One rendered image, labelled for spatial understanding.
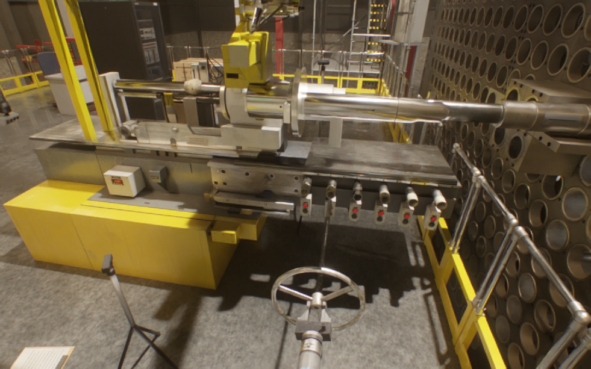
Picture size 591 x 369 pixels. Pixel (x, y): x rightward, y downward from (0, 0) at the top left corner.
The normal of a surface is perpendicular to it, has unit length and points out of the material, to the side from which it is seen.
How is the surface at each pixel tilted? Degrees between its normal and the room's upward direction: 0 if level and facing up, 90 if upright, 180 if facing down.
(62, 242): 90
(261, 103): 90
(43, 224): 90
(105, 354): 0
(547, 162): 90
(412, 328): 0
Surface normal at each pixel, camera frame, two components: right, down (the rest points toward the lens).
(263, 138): -0.17, 0.49
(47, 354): 0.01, -0.87
